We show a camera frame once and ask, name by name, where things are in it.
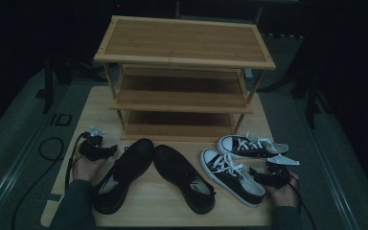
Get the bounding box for black canvas sneaker white laces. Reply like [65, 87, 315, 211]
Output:
[216, 131, 290, 160]
[199, 148, 266, 209]

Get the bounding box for black metal stand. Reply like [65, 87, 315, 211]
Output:
[41, 57, 56, 115]

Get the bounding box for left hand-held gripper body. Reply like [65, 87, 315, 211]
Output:
[78, 126, 109, 162]

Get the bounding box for black cable on floor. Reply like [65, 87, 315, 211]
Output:
[11, 137, 65, 230]

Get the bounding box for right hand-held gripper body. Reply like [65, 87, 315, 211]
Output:
[262, 153, 301, 190]

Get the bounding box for person's left hand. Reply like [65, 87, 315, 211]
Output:
[71, 154, 107, 183]

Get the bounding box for wooden three-tier shoe rack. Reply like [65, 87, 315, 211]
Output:
[93, 14, 277, 143]

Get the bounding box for person's right hand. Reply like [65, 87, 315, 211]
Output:
[264, 171, 301, 209]

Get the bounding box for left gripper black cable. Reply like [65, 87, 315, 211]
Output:
[64, 131, 91, 195]

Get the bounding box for black leather shoe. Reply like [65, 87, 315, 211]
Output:
[92, 137, 155, 216]
[152, 144, 218, 216]

